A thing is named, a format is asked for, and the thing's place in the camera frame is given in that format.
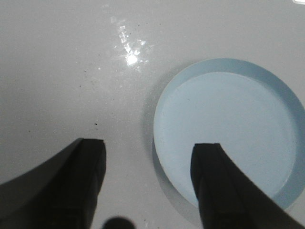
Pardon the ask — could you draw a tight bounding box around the light blue round plate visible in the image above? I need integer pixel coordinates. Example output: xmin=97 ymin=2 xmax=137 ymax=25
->
xmin=153 ymin=58 xmax=305 ymax=209

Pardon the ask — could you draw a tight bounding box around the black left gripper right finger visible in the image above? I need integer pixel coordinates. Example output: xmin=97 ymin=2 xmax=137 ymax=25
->
xmin=191 ymin=143 xmax=304 ymax=229

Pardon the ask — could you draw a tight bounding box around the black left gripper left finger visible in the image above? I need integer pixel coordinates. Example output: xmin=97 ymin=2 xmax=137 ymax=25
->
xmin=0 ymin=138 xmax=106 ymax=229

